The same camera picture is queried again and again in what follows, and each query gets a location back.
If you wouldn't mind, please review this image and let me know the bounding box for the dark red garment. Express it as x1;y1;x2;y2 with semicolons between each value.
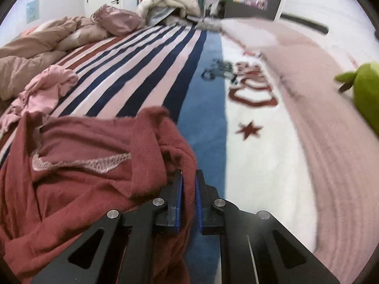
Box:
1;107;197;283

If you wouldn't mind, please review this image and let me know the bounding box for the pink ribbed pillow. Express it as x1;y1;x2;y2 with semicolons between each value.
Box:
221;19;378;283

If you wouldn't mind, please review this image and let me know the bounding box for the striped fleece blanket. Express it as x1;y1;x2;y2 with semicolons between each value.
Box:
0;23;321;284

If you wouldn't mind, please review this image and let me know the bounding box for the light pink garment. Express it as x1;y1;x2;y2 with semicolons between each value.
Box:
1;65;78;135

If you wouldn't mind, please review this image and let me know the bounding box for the green plush toy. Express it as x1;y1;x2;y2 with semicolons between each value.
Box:
334;62;379;135

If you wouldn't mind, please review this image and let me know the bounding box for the brown pink duvet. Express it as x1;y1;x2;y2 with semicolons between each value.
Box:
1;16;110;101

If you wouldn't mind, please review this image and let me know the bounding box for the mauve satin bag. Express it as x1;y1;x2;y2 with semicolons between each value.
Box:
90;4;142;37

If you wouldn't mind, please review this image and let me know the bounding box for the white bed headboard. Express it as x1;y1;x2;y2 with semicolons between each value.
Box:
275;0;378;64

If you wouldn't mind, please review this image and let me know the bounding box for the cream blanket pile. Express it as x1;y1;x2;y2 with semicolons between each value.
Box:
136;0;201;26

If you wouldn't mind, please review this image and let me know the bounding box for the blue wall poster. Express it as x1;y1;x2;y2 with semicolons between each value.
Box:
26;0;40;24

